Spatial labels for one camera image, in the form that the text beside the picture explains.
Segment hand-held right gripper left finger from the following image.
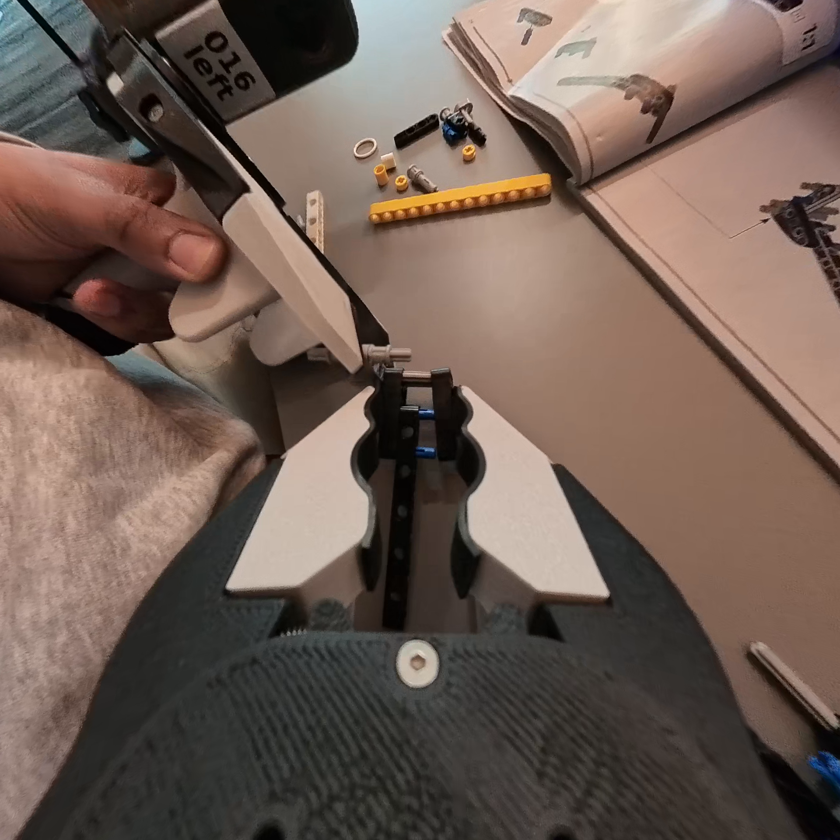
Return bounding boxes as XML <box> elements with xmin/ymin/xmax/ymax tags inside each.
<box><xmin>225</xmin><ymin>386</ymin><xmax>382</xmax><ymax>601</ymax></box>

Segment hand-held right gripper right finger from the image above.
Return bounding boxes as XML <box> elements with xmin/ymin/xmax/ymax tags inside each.
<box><xmin>453</xmin><ymin>386</ymin><xmax>611</xmax><ymax>605</ymax></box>

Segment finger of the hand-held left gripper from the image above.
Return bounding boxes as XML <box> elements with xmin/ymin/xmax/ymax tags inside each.
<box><xmin>223</xmin><ymin>164</ymin><xmax>389</xmax><ymax>375</ymax></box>

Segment black lego beam assembly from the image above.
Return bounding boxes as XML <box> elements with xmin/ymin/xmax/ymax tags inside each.
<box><xmin>377</xmin><ymin>366</ymin><xmax>455</xmax><ymax>634</ymax></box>

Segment short black lego beam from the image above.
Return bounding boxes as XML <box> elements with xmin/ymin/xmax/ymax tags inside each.
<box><xmin>394</xmin><ymin>113</ymin><xmax>441</xmax><ymax>148</ymax></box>

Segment long yellow lego beam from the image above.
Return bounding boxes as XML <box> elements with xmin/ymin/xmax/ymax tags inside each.
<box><xmin>369</xmin><ymin>172</ymin><xmax>552</xmax><ymax>225</ymax></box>

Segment flat lego instruction sheet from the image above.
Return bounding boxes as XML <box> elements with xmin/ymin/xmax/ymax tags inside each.
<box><xmin>567</xmin><ymin>62</ymin><xmax>840</xmax><ymax>480</ymax></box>

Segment grey lego axle stick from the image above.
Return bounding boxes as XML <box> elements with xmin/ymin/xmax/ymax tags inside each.
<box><xmin>748</xmin><ymin>642</ymin><xmax>840</xmax><ymax>732</ymax></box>

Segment open lego instruction booklet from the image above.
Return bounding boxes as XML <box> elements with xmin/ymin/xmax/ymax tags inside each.
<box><xmin>443</xmin><ymin>0</ymin><xmax>840</xmax><ymax>188</ymax></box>

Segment person's left hand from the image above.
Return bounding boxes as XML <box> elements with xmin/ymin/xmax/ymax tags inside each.
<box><xmin>0</xmin><ymin>141</ymin><xmax>231</xmax><ymax>345</ymax></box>

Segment blue jeans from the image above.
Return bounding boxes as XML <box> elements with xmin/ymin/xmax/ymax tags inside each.
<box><xmin>0</xmin><ymin>0</ymin><xmax>155</xmax><ymax>165</ymax></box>

